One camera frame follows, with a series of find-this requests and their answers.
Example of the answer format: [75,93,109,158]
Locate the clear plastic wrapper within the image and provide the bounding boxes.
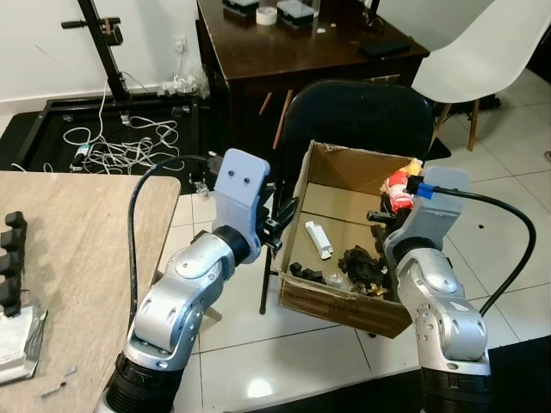
[322,270,355,291]

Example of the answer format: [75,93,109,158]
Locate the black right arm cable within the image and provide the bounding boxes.
[408,178,537,317]

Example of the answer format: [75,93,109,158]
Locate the small black trash piece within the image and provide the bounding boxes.
[288,262,325,286]

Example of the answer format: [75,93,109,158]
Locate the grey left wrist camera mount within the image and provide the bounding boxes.
[212,149,270,243]

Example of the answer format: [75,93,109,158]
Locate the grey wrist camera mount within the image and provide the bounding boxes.
[392,167,471,250]
[212,149,270,243]

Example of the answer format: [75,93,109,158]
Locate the black stand base platform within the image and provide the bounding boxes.
[0,93,209,174]

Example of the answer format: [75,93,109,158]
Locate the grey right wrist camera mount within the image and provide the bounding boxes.
[392,167,471,250]

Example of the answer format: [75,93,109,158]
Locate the crumpled black trash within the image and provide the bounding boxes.
[339,246,386,295]

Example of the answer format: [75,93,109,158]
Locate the red snack wrapper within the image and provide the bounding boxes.
[382,158,425,213]

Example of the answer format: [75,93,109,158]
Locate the black metal stand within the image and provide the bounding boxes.
[60,0,132,106]

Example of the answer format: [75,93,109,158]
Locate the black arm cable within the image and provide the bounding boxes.
[127,154,218,332]
[408,178,537,317]

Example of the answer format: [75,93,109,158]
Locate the black chair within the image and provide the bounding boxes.
[258,80,436,316]

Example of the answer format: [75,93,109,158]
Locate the black box with clear lid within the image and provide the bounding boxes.
[276,0,317,28]

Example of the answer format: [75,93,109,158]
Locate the tangled white cables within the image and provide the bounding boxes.
[62,76,183,175]

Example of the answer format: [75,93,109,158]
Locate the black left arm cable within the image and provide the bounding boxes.
[127,154,218,332]

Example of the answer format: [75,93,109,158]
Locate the small black box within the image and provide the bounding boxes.
[221,0,256,21]

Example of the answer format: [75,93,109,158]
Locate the white power strip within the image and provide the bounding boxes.
[158,76,208,97]

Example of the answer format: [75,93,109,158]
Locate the flat black phone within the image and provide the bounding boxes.
[359,39,413,60]

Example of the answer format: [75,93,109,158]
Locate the light wooden leg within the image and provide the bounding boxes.
[200,303,224,327]

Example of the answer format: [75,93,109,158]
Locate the small grey scraps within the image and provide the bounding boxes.
[38,367,79,398]

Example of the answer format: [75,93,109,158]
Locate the black floor mat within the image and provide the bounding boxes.
[250,334,551,413]

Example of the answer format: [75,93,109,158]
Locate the black ridged block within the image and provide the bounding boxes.
[0,211,29,318]

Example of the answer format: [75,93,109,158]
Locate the silver foil tray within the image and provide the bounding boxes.
[0,303,49,385]

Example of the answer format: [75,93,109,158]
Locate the dark wooden desk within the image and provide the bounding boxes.
[195,0,430,157]

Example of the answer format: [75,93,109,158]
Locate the brown cardboard box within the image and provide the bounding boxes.
[277,140,431,339]

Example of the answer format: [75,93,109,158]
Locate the white plastic chair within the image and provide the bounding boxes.
[411,0,551,153]

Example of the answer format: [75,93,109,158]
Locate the white tape roll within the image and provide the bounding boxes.
[255,6,279,26]

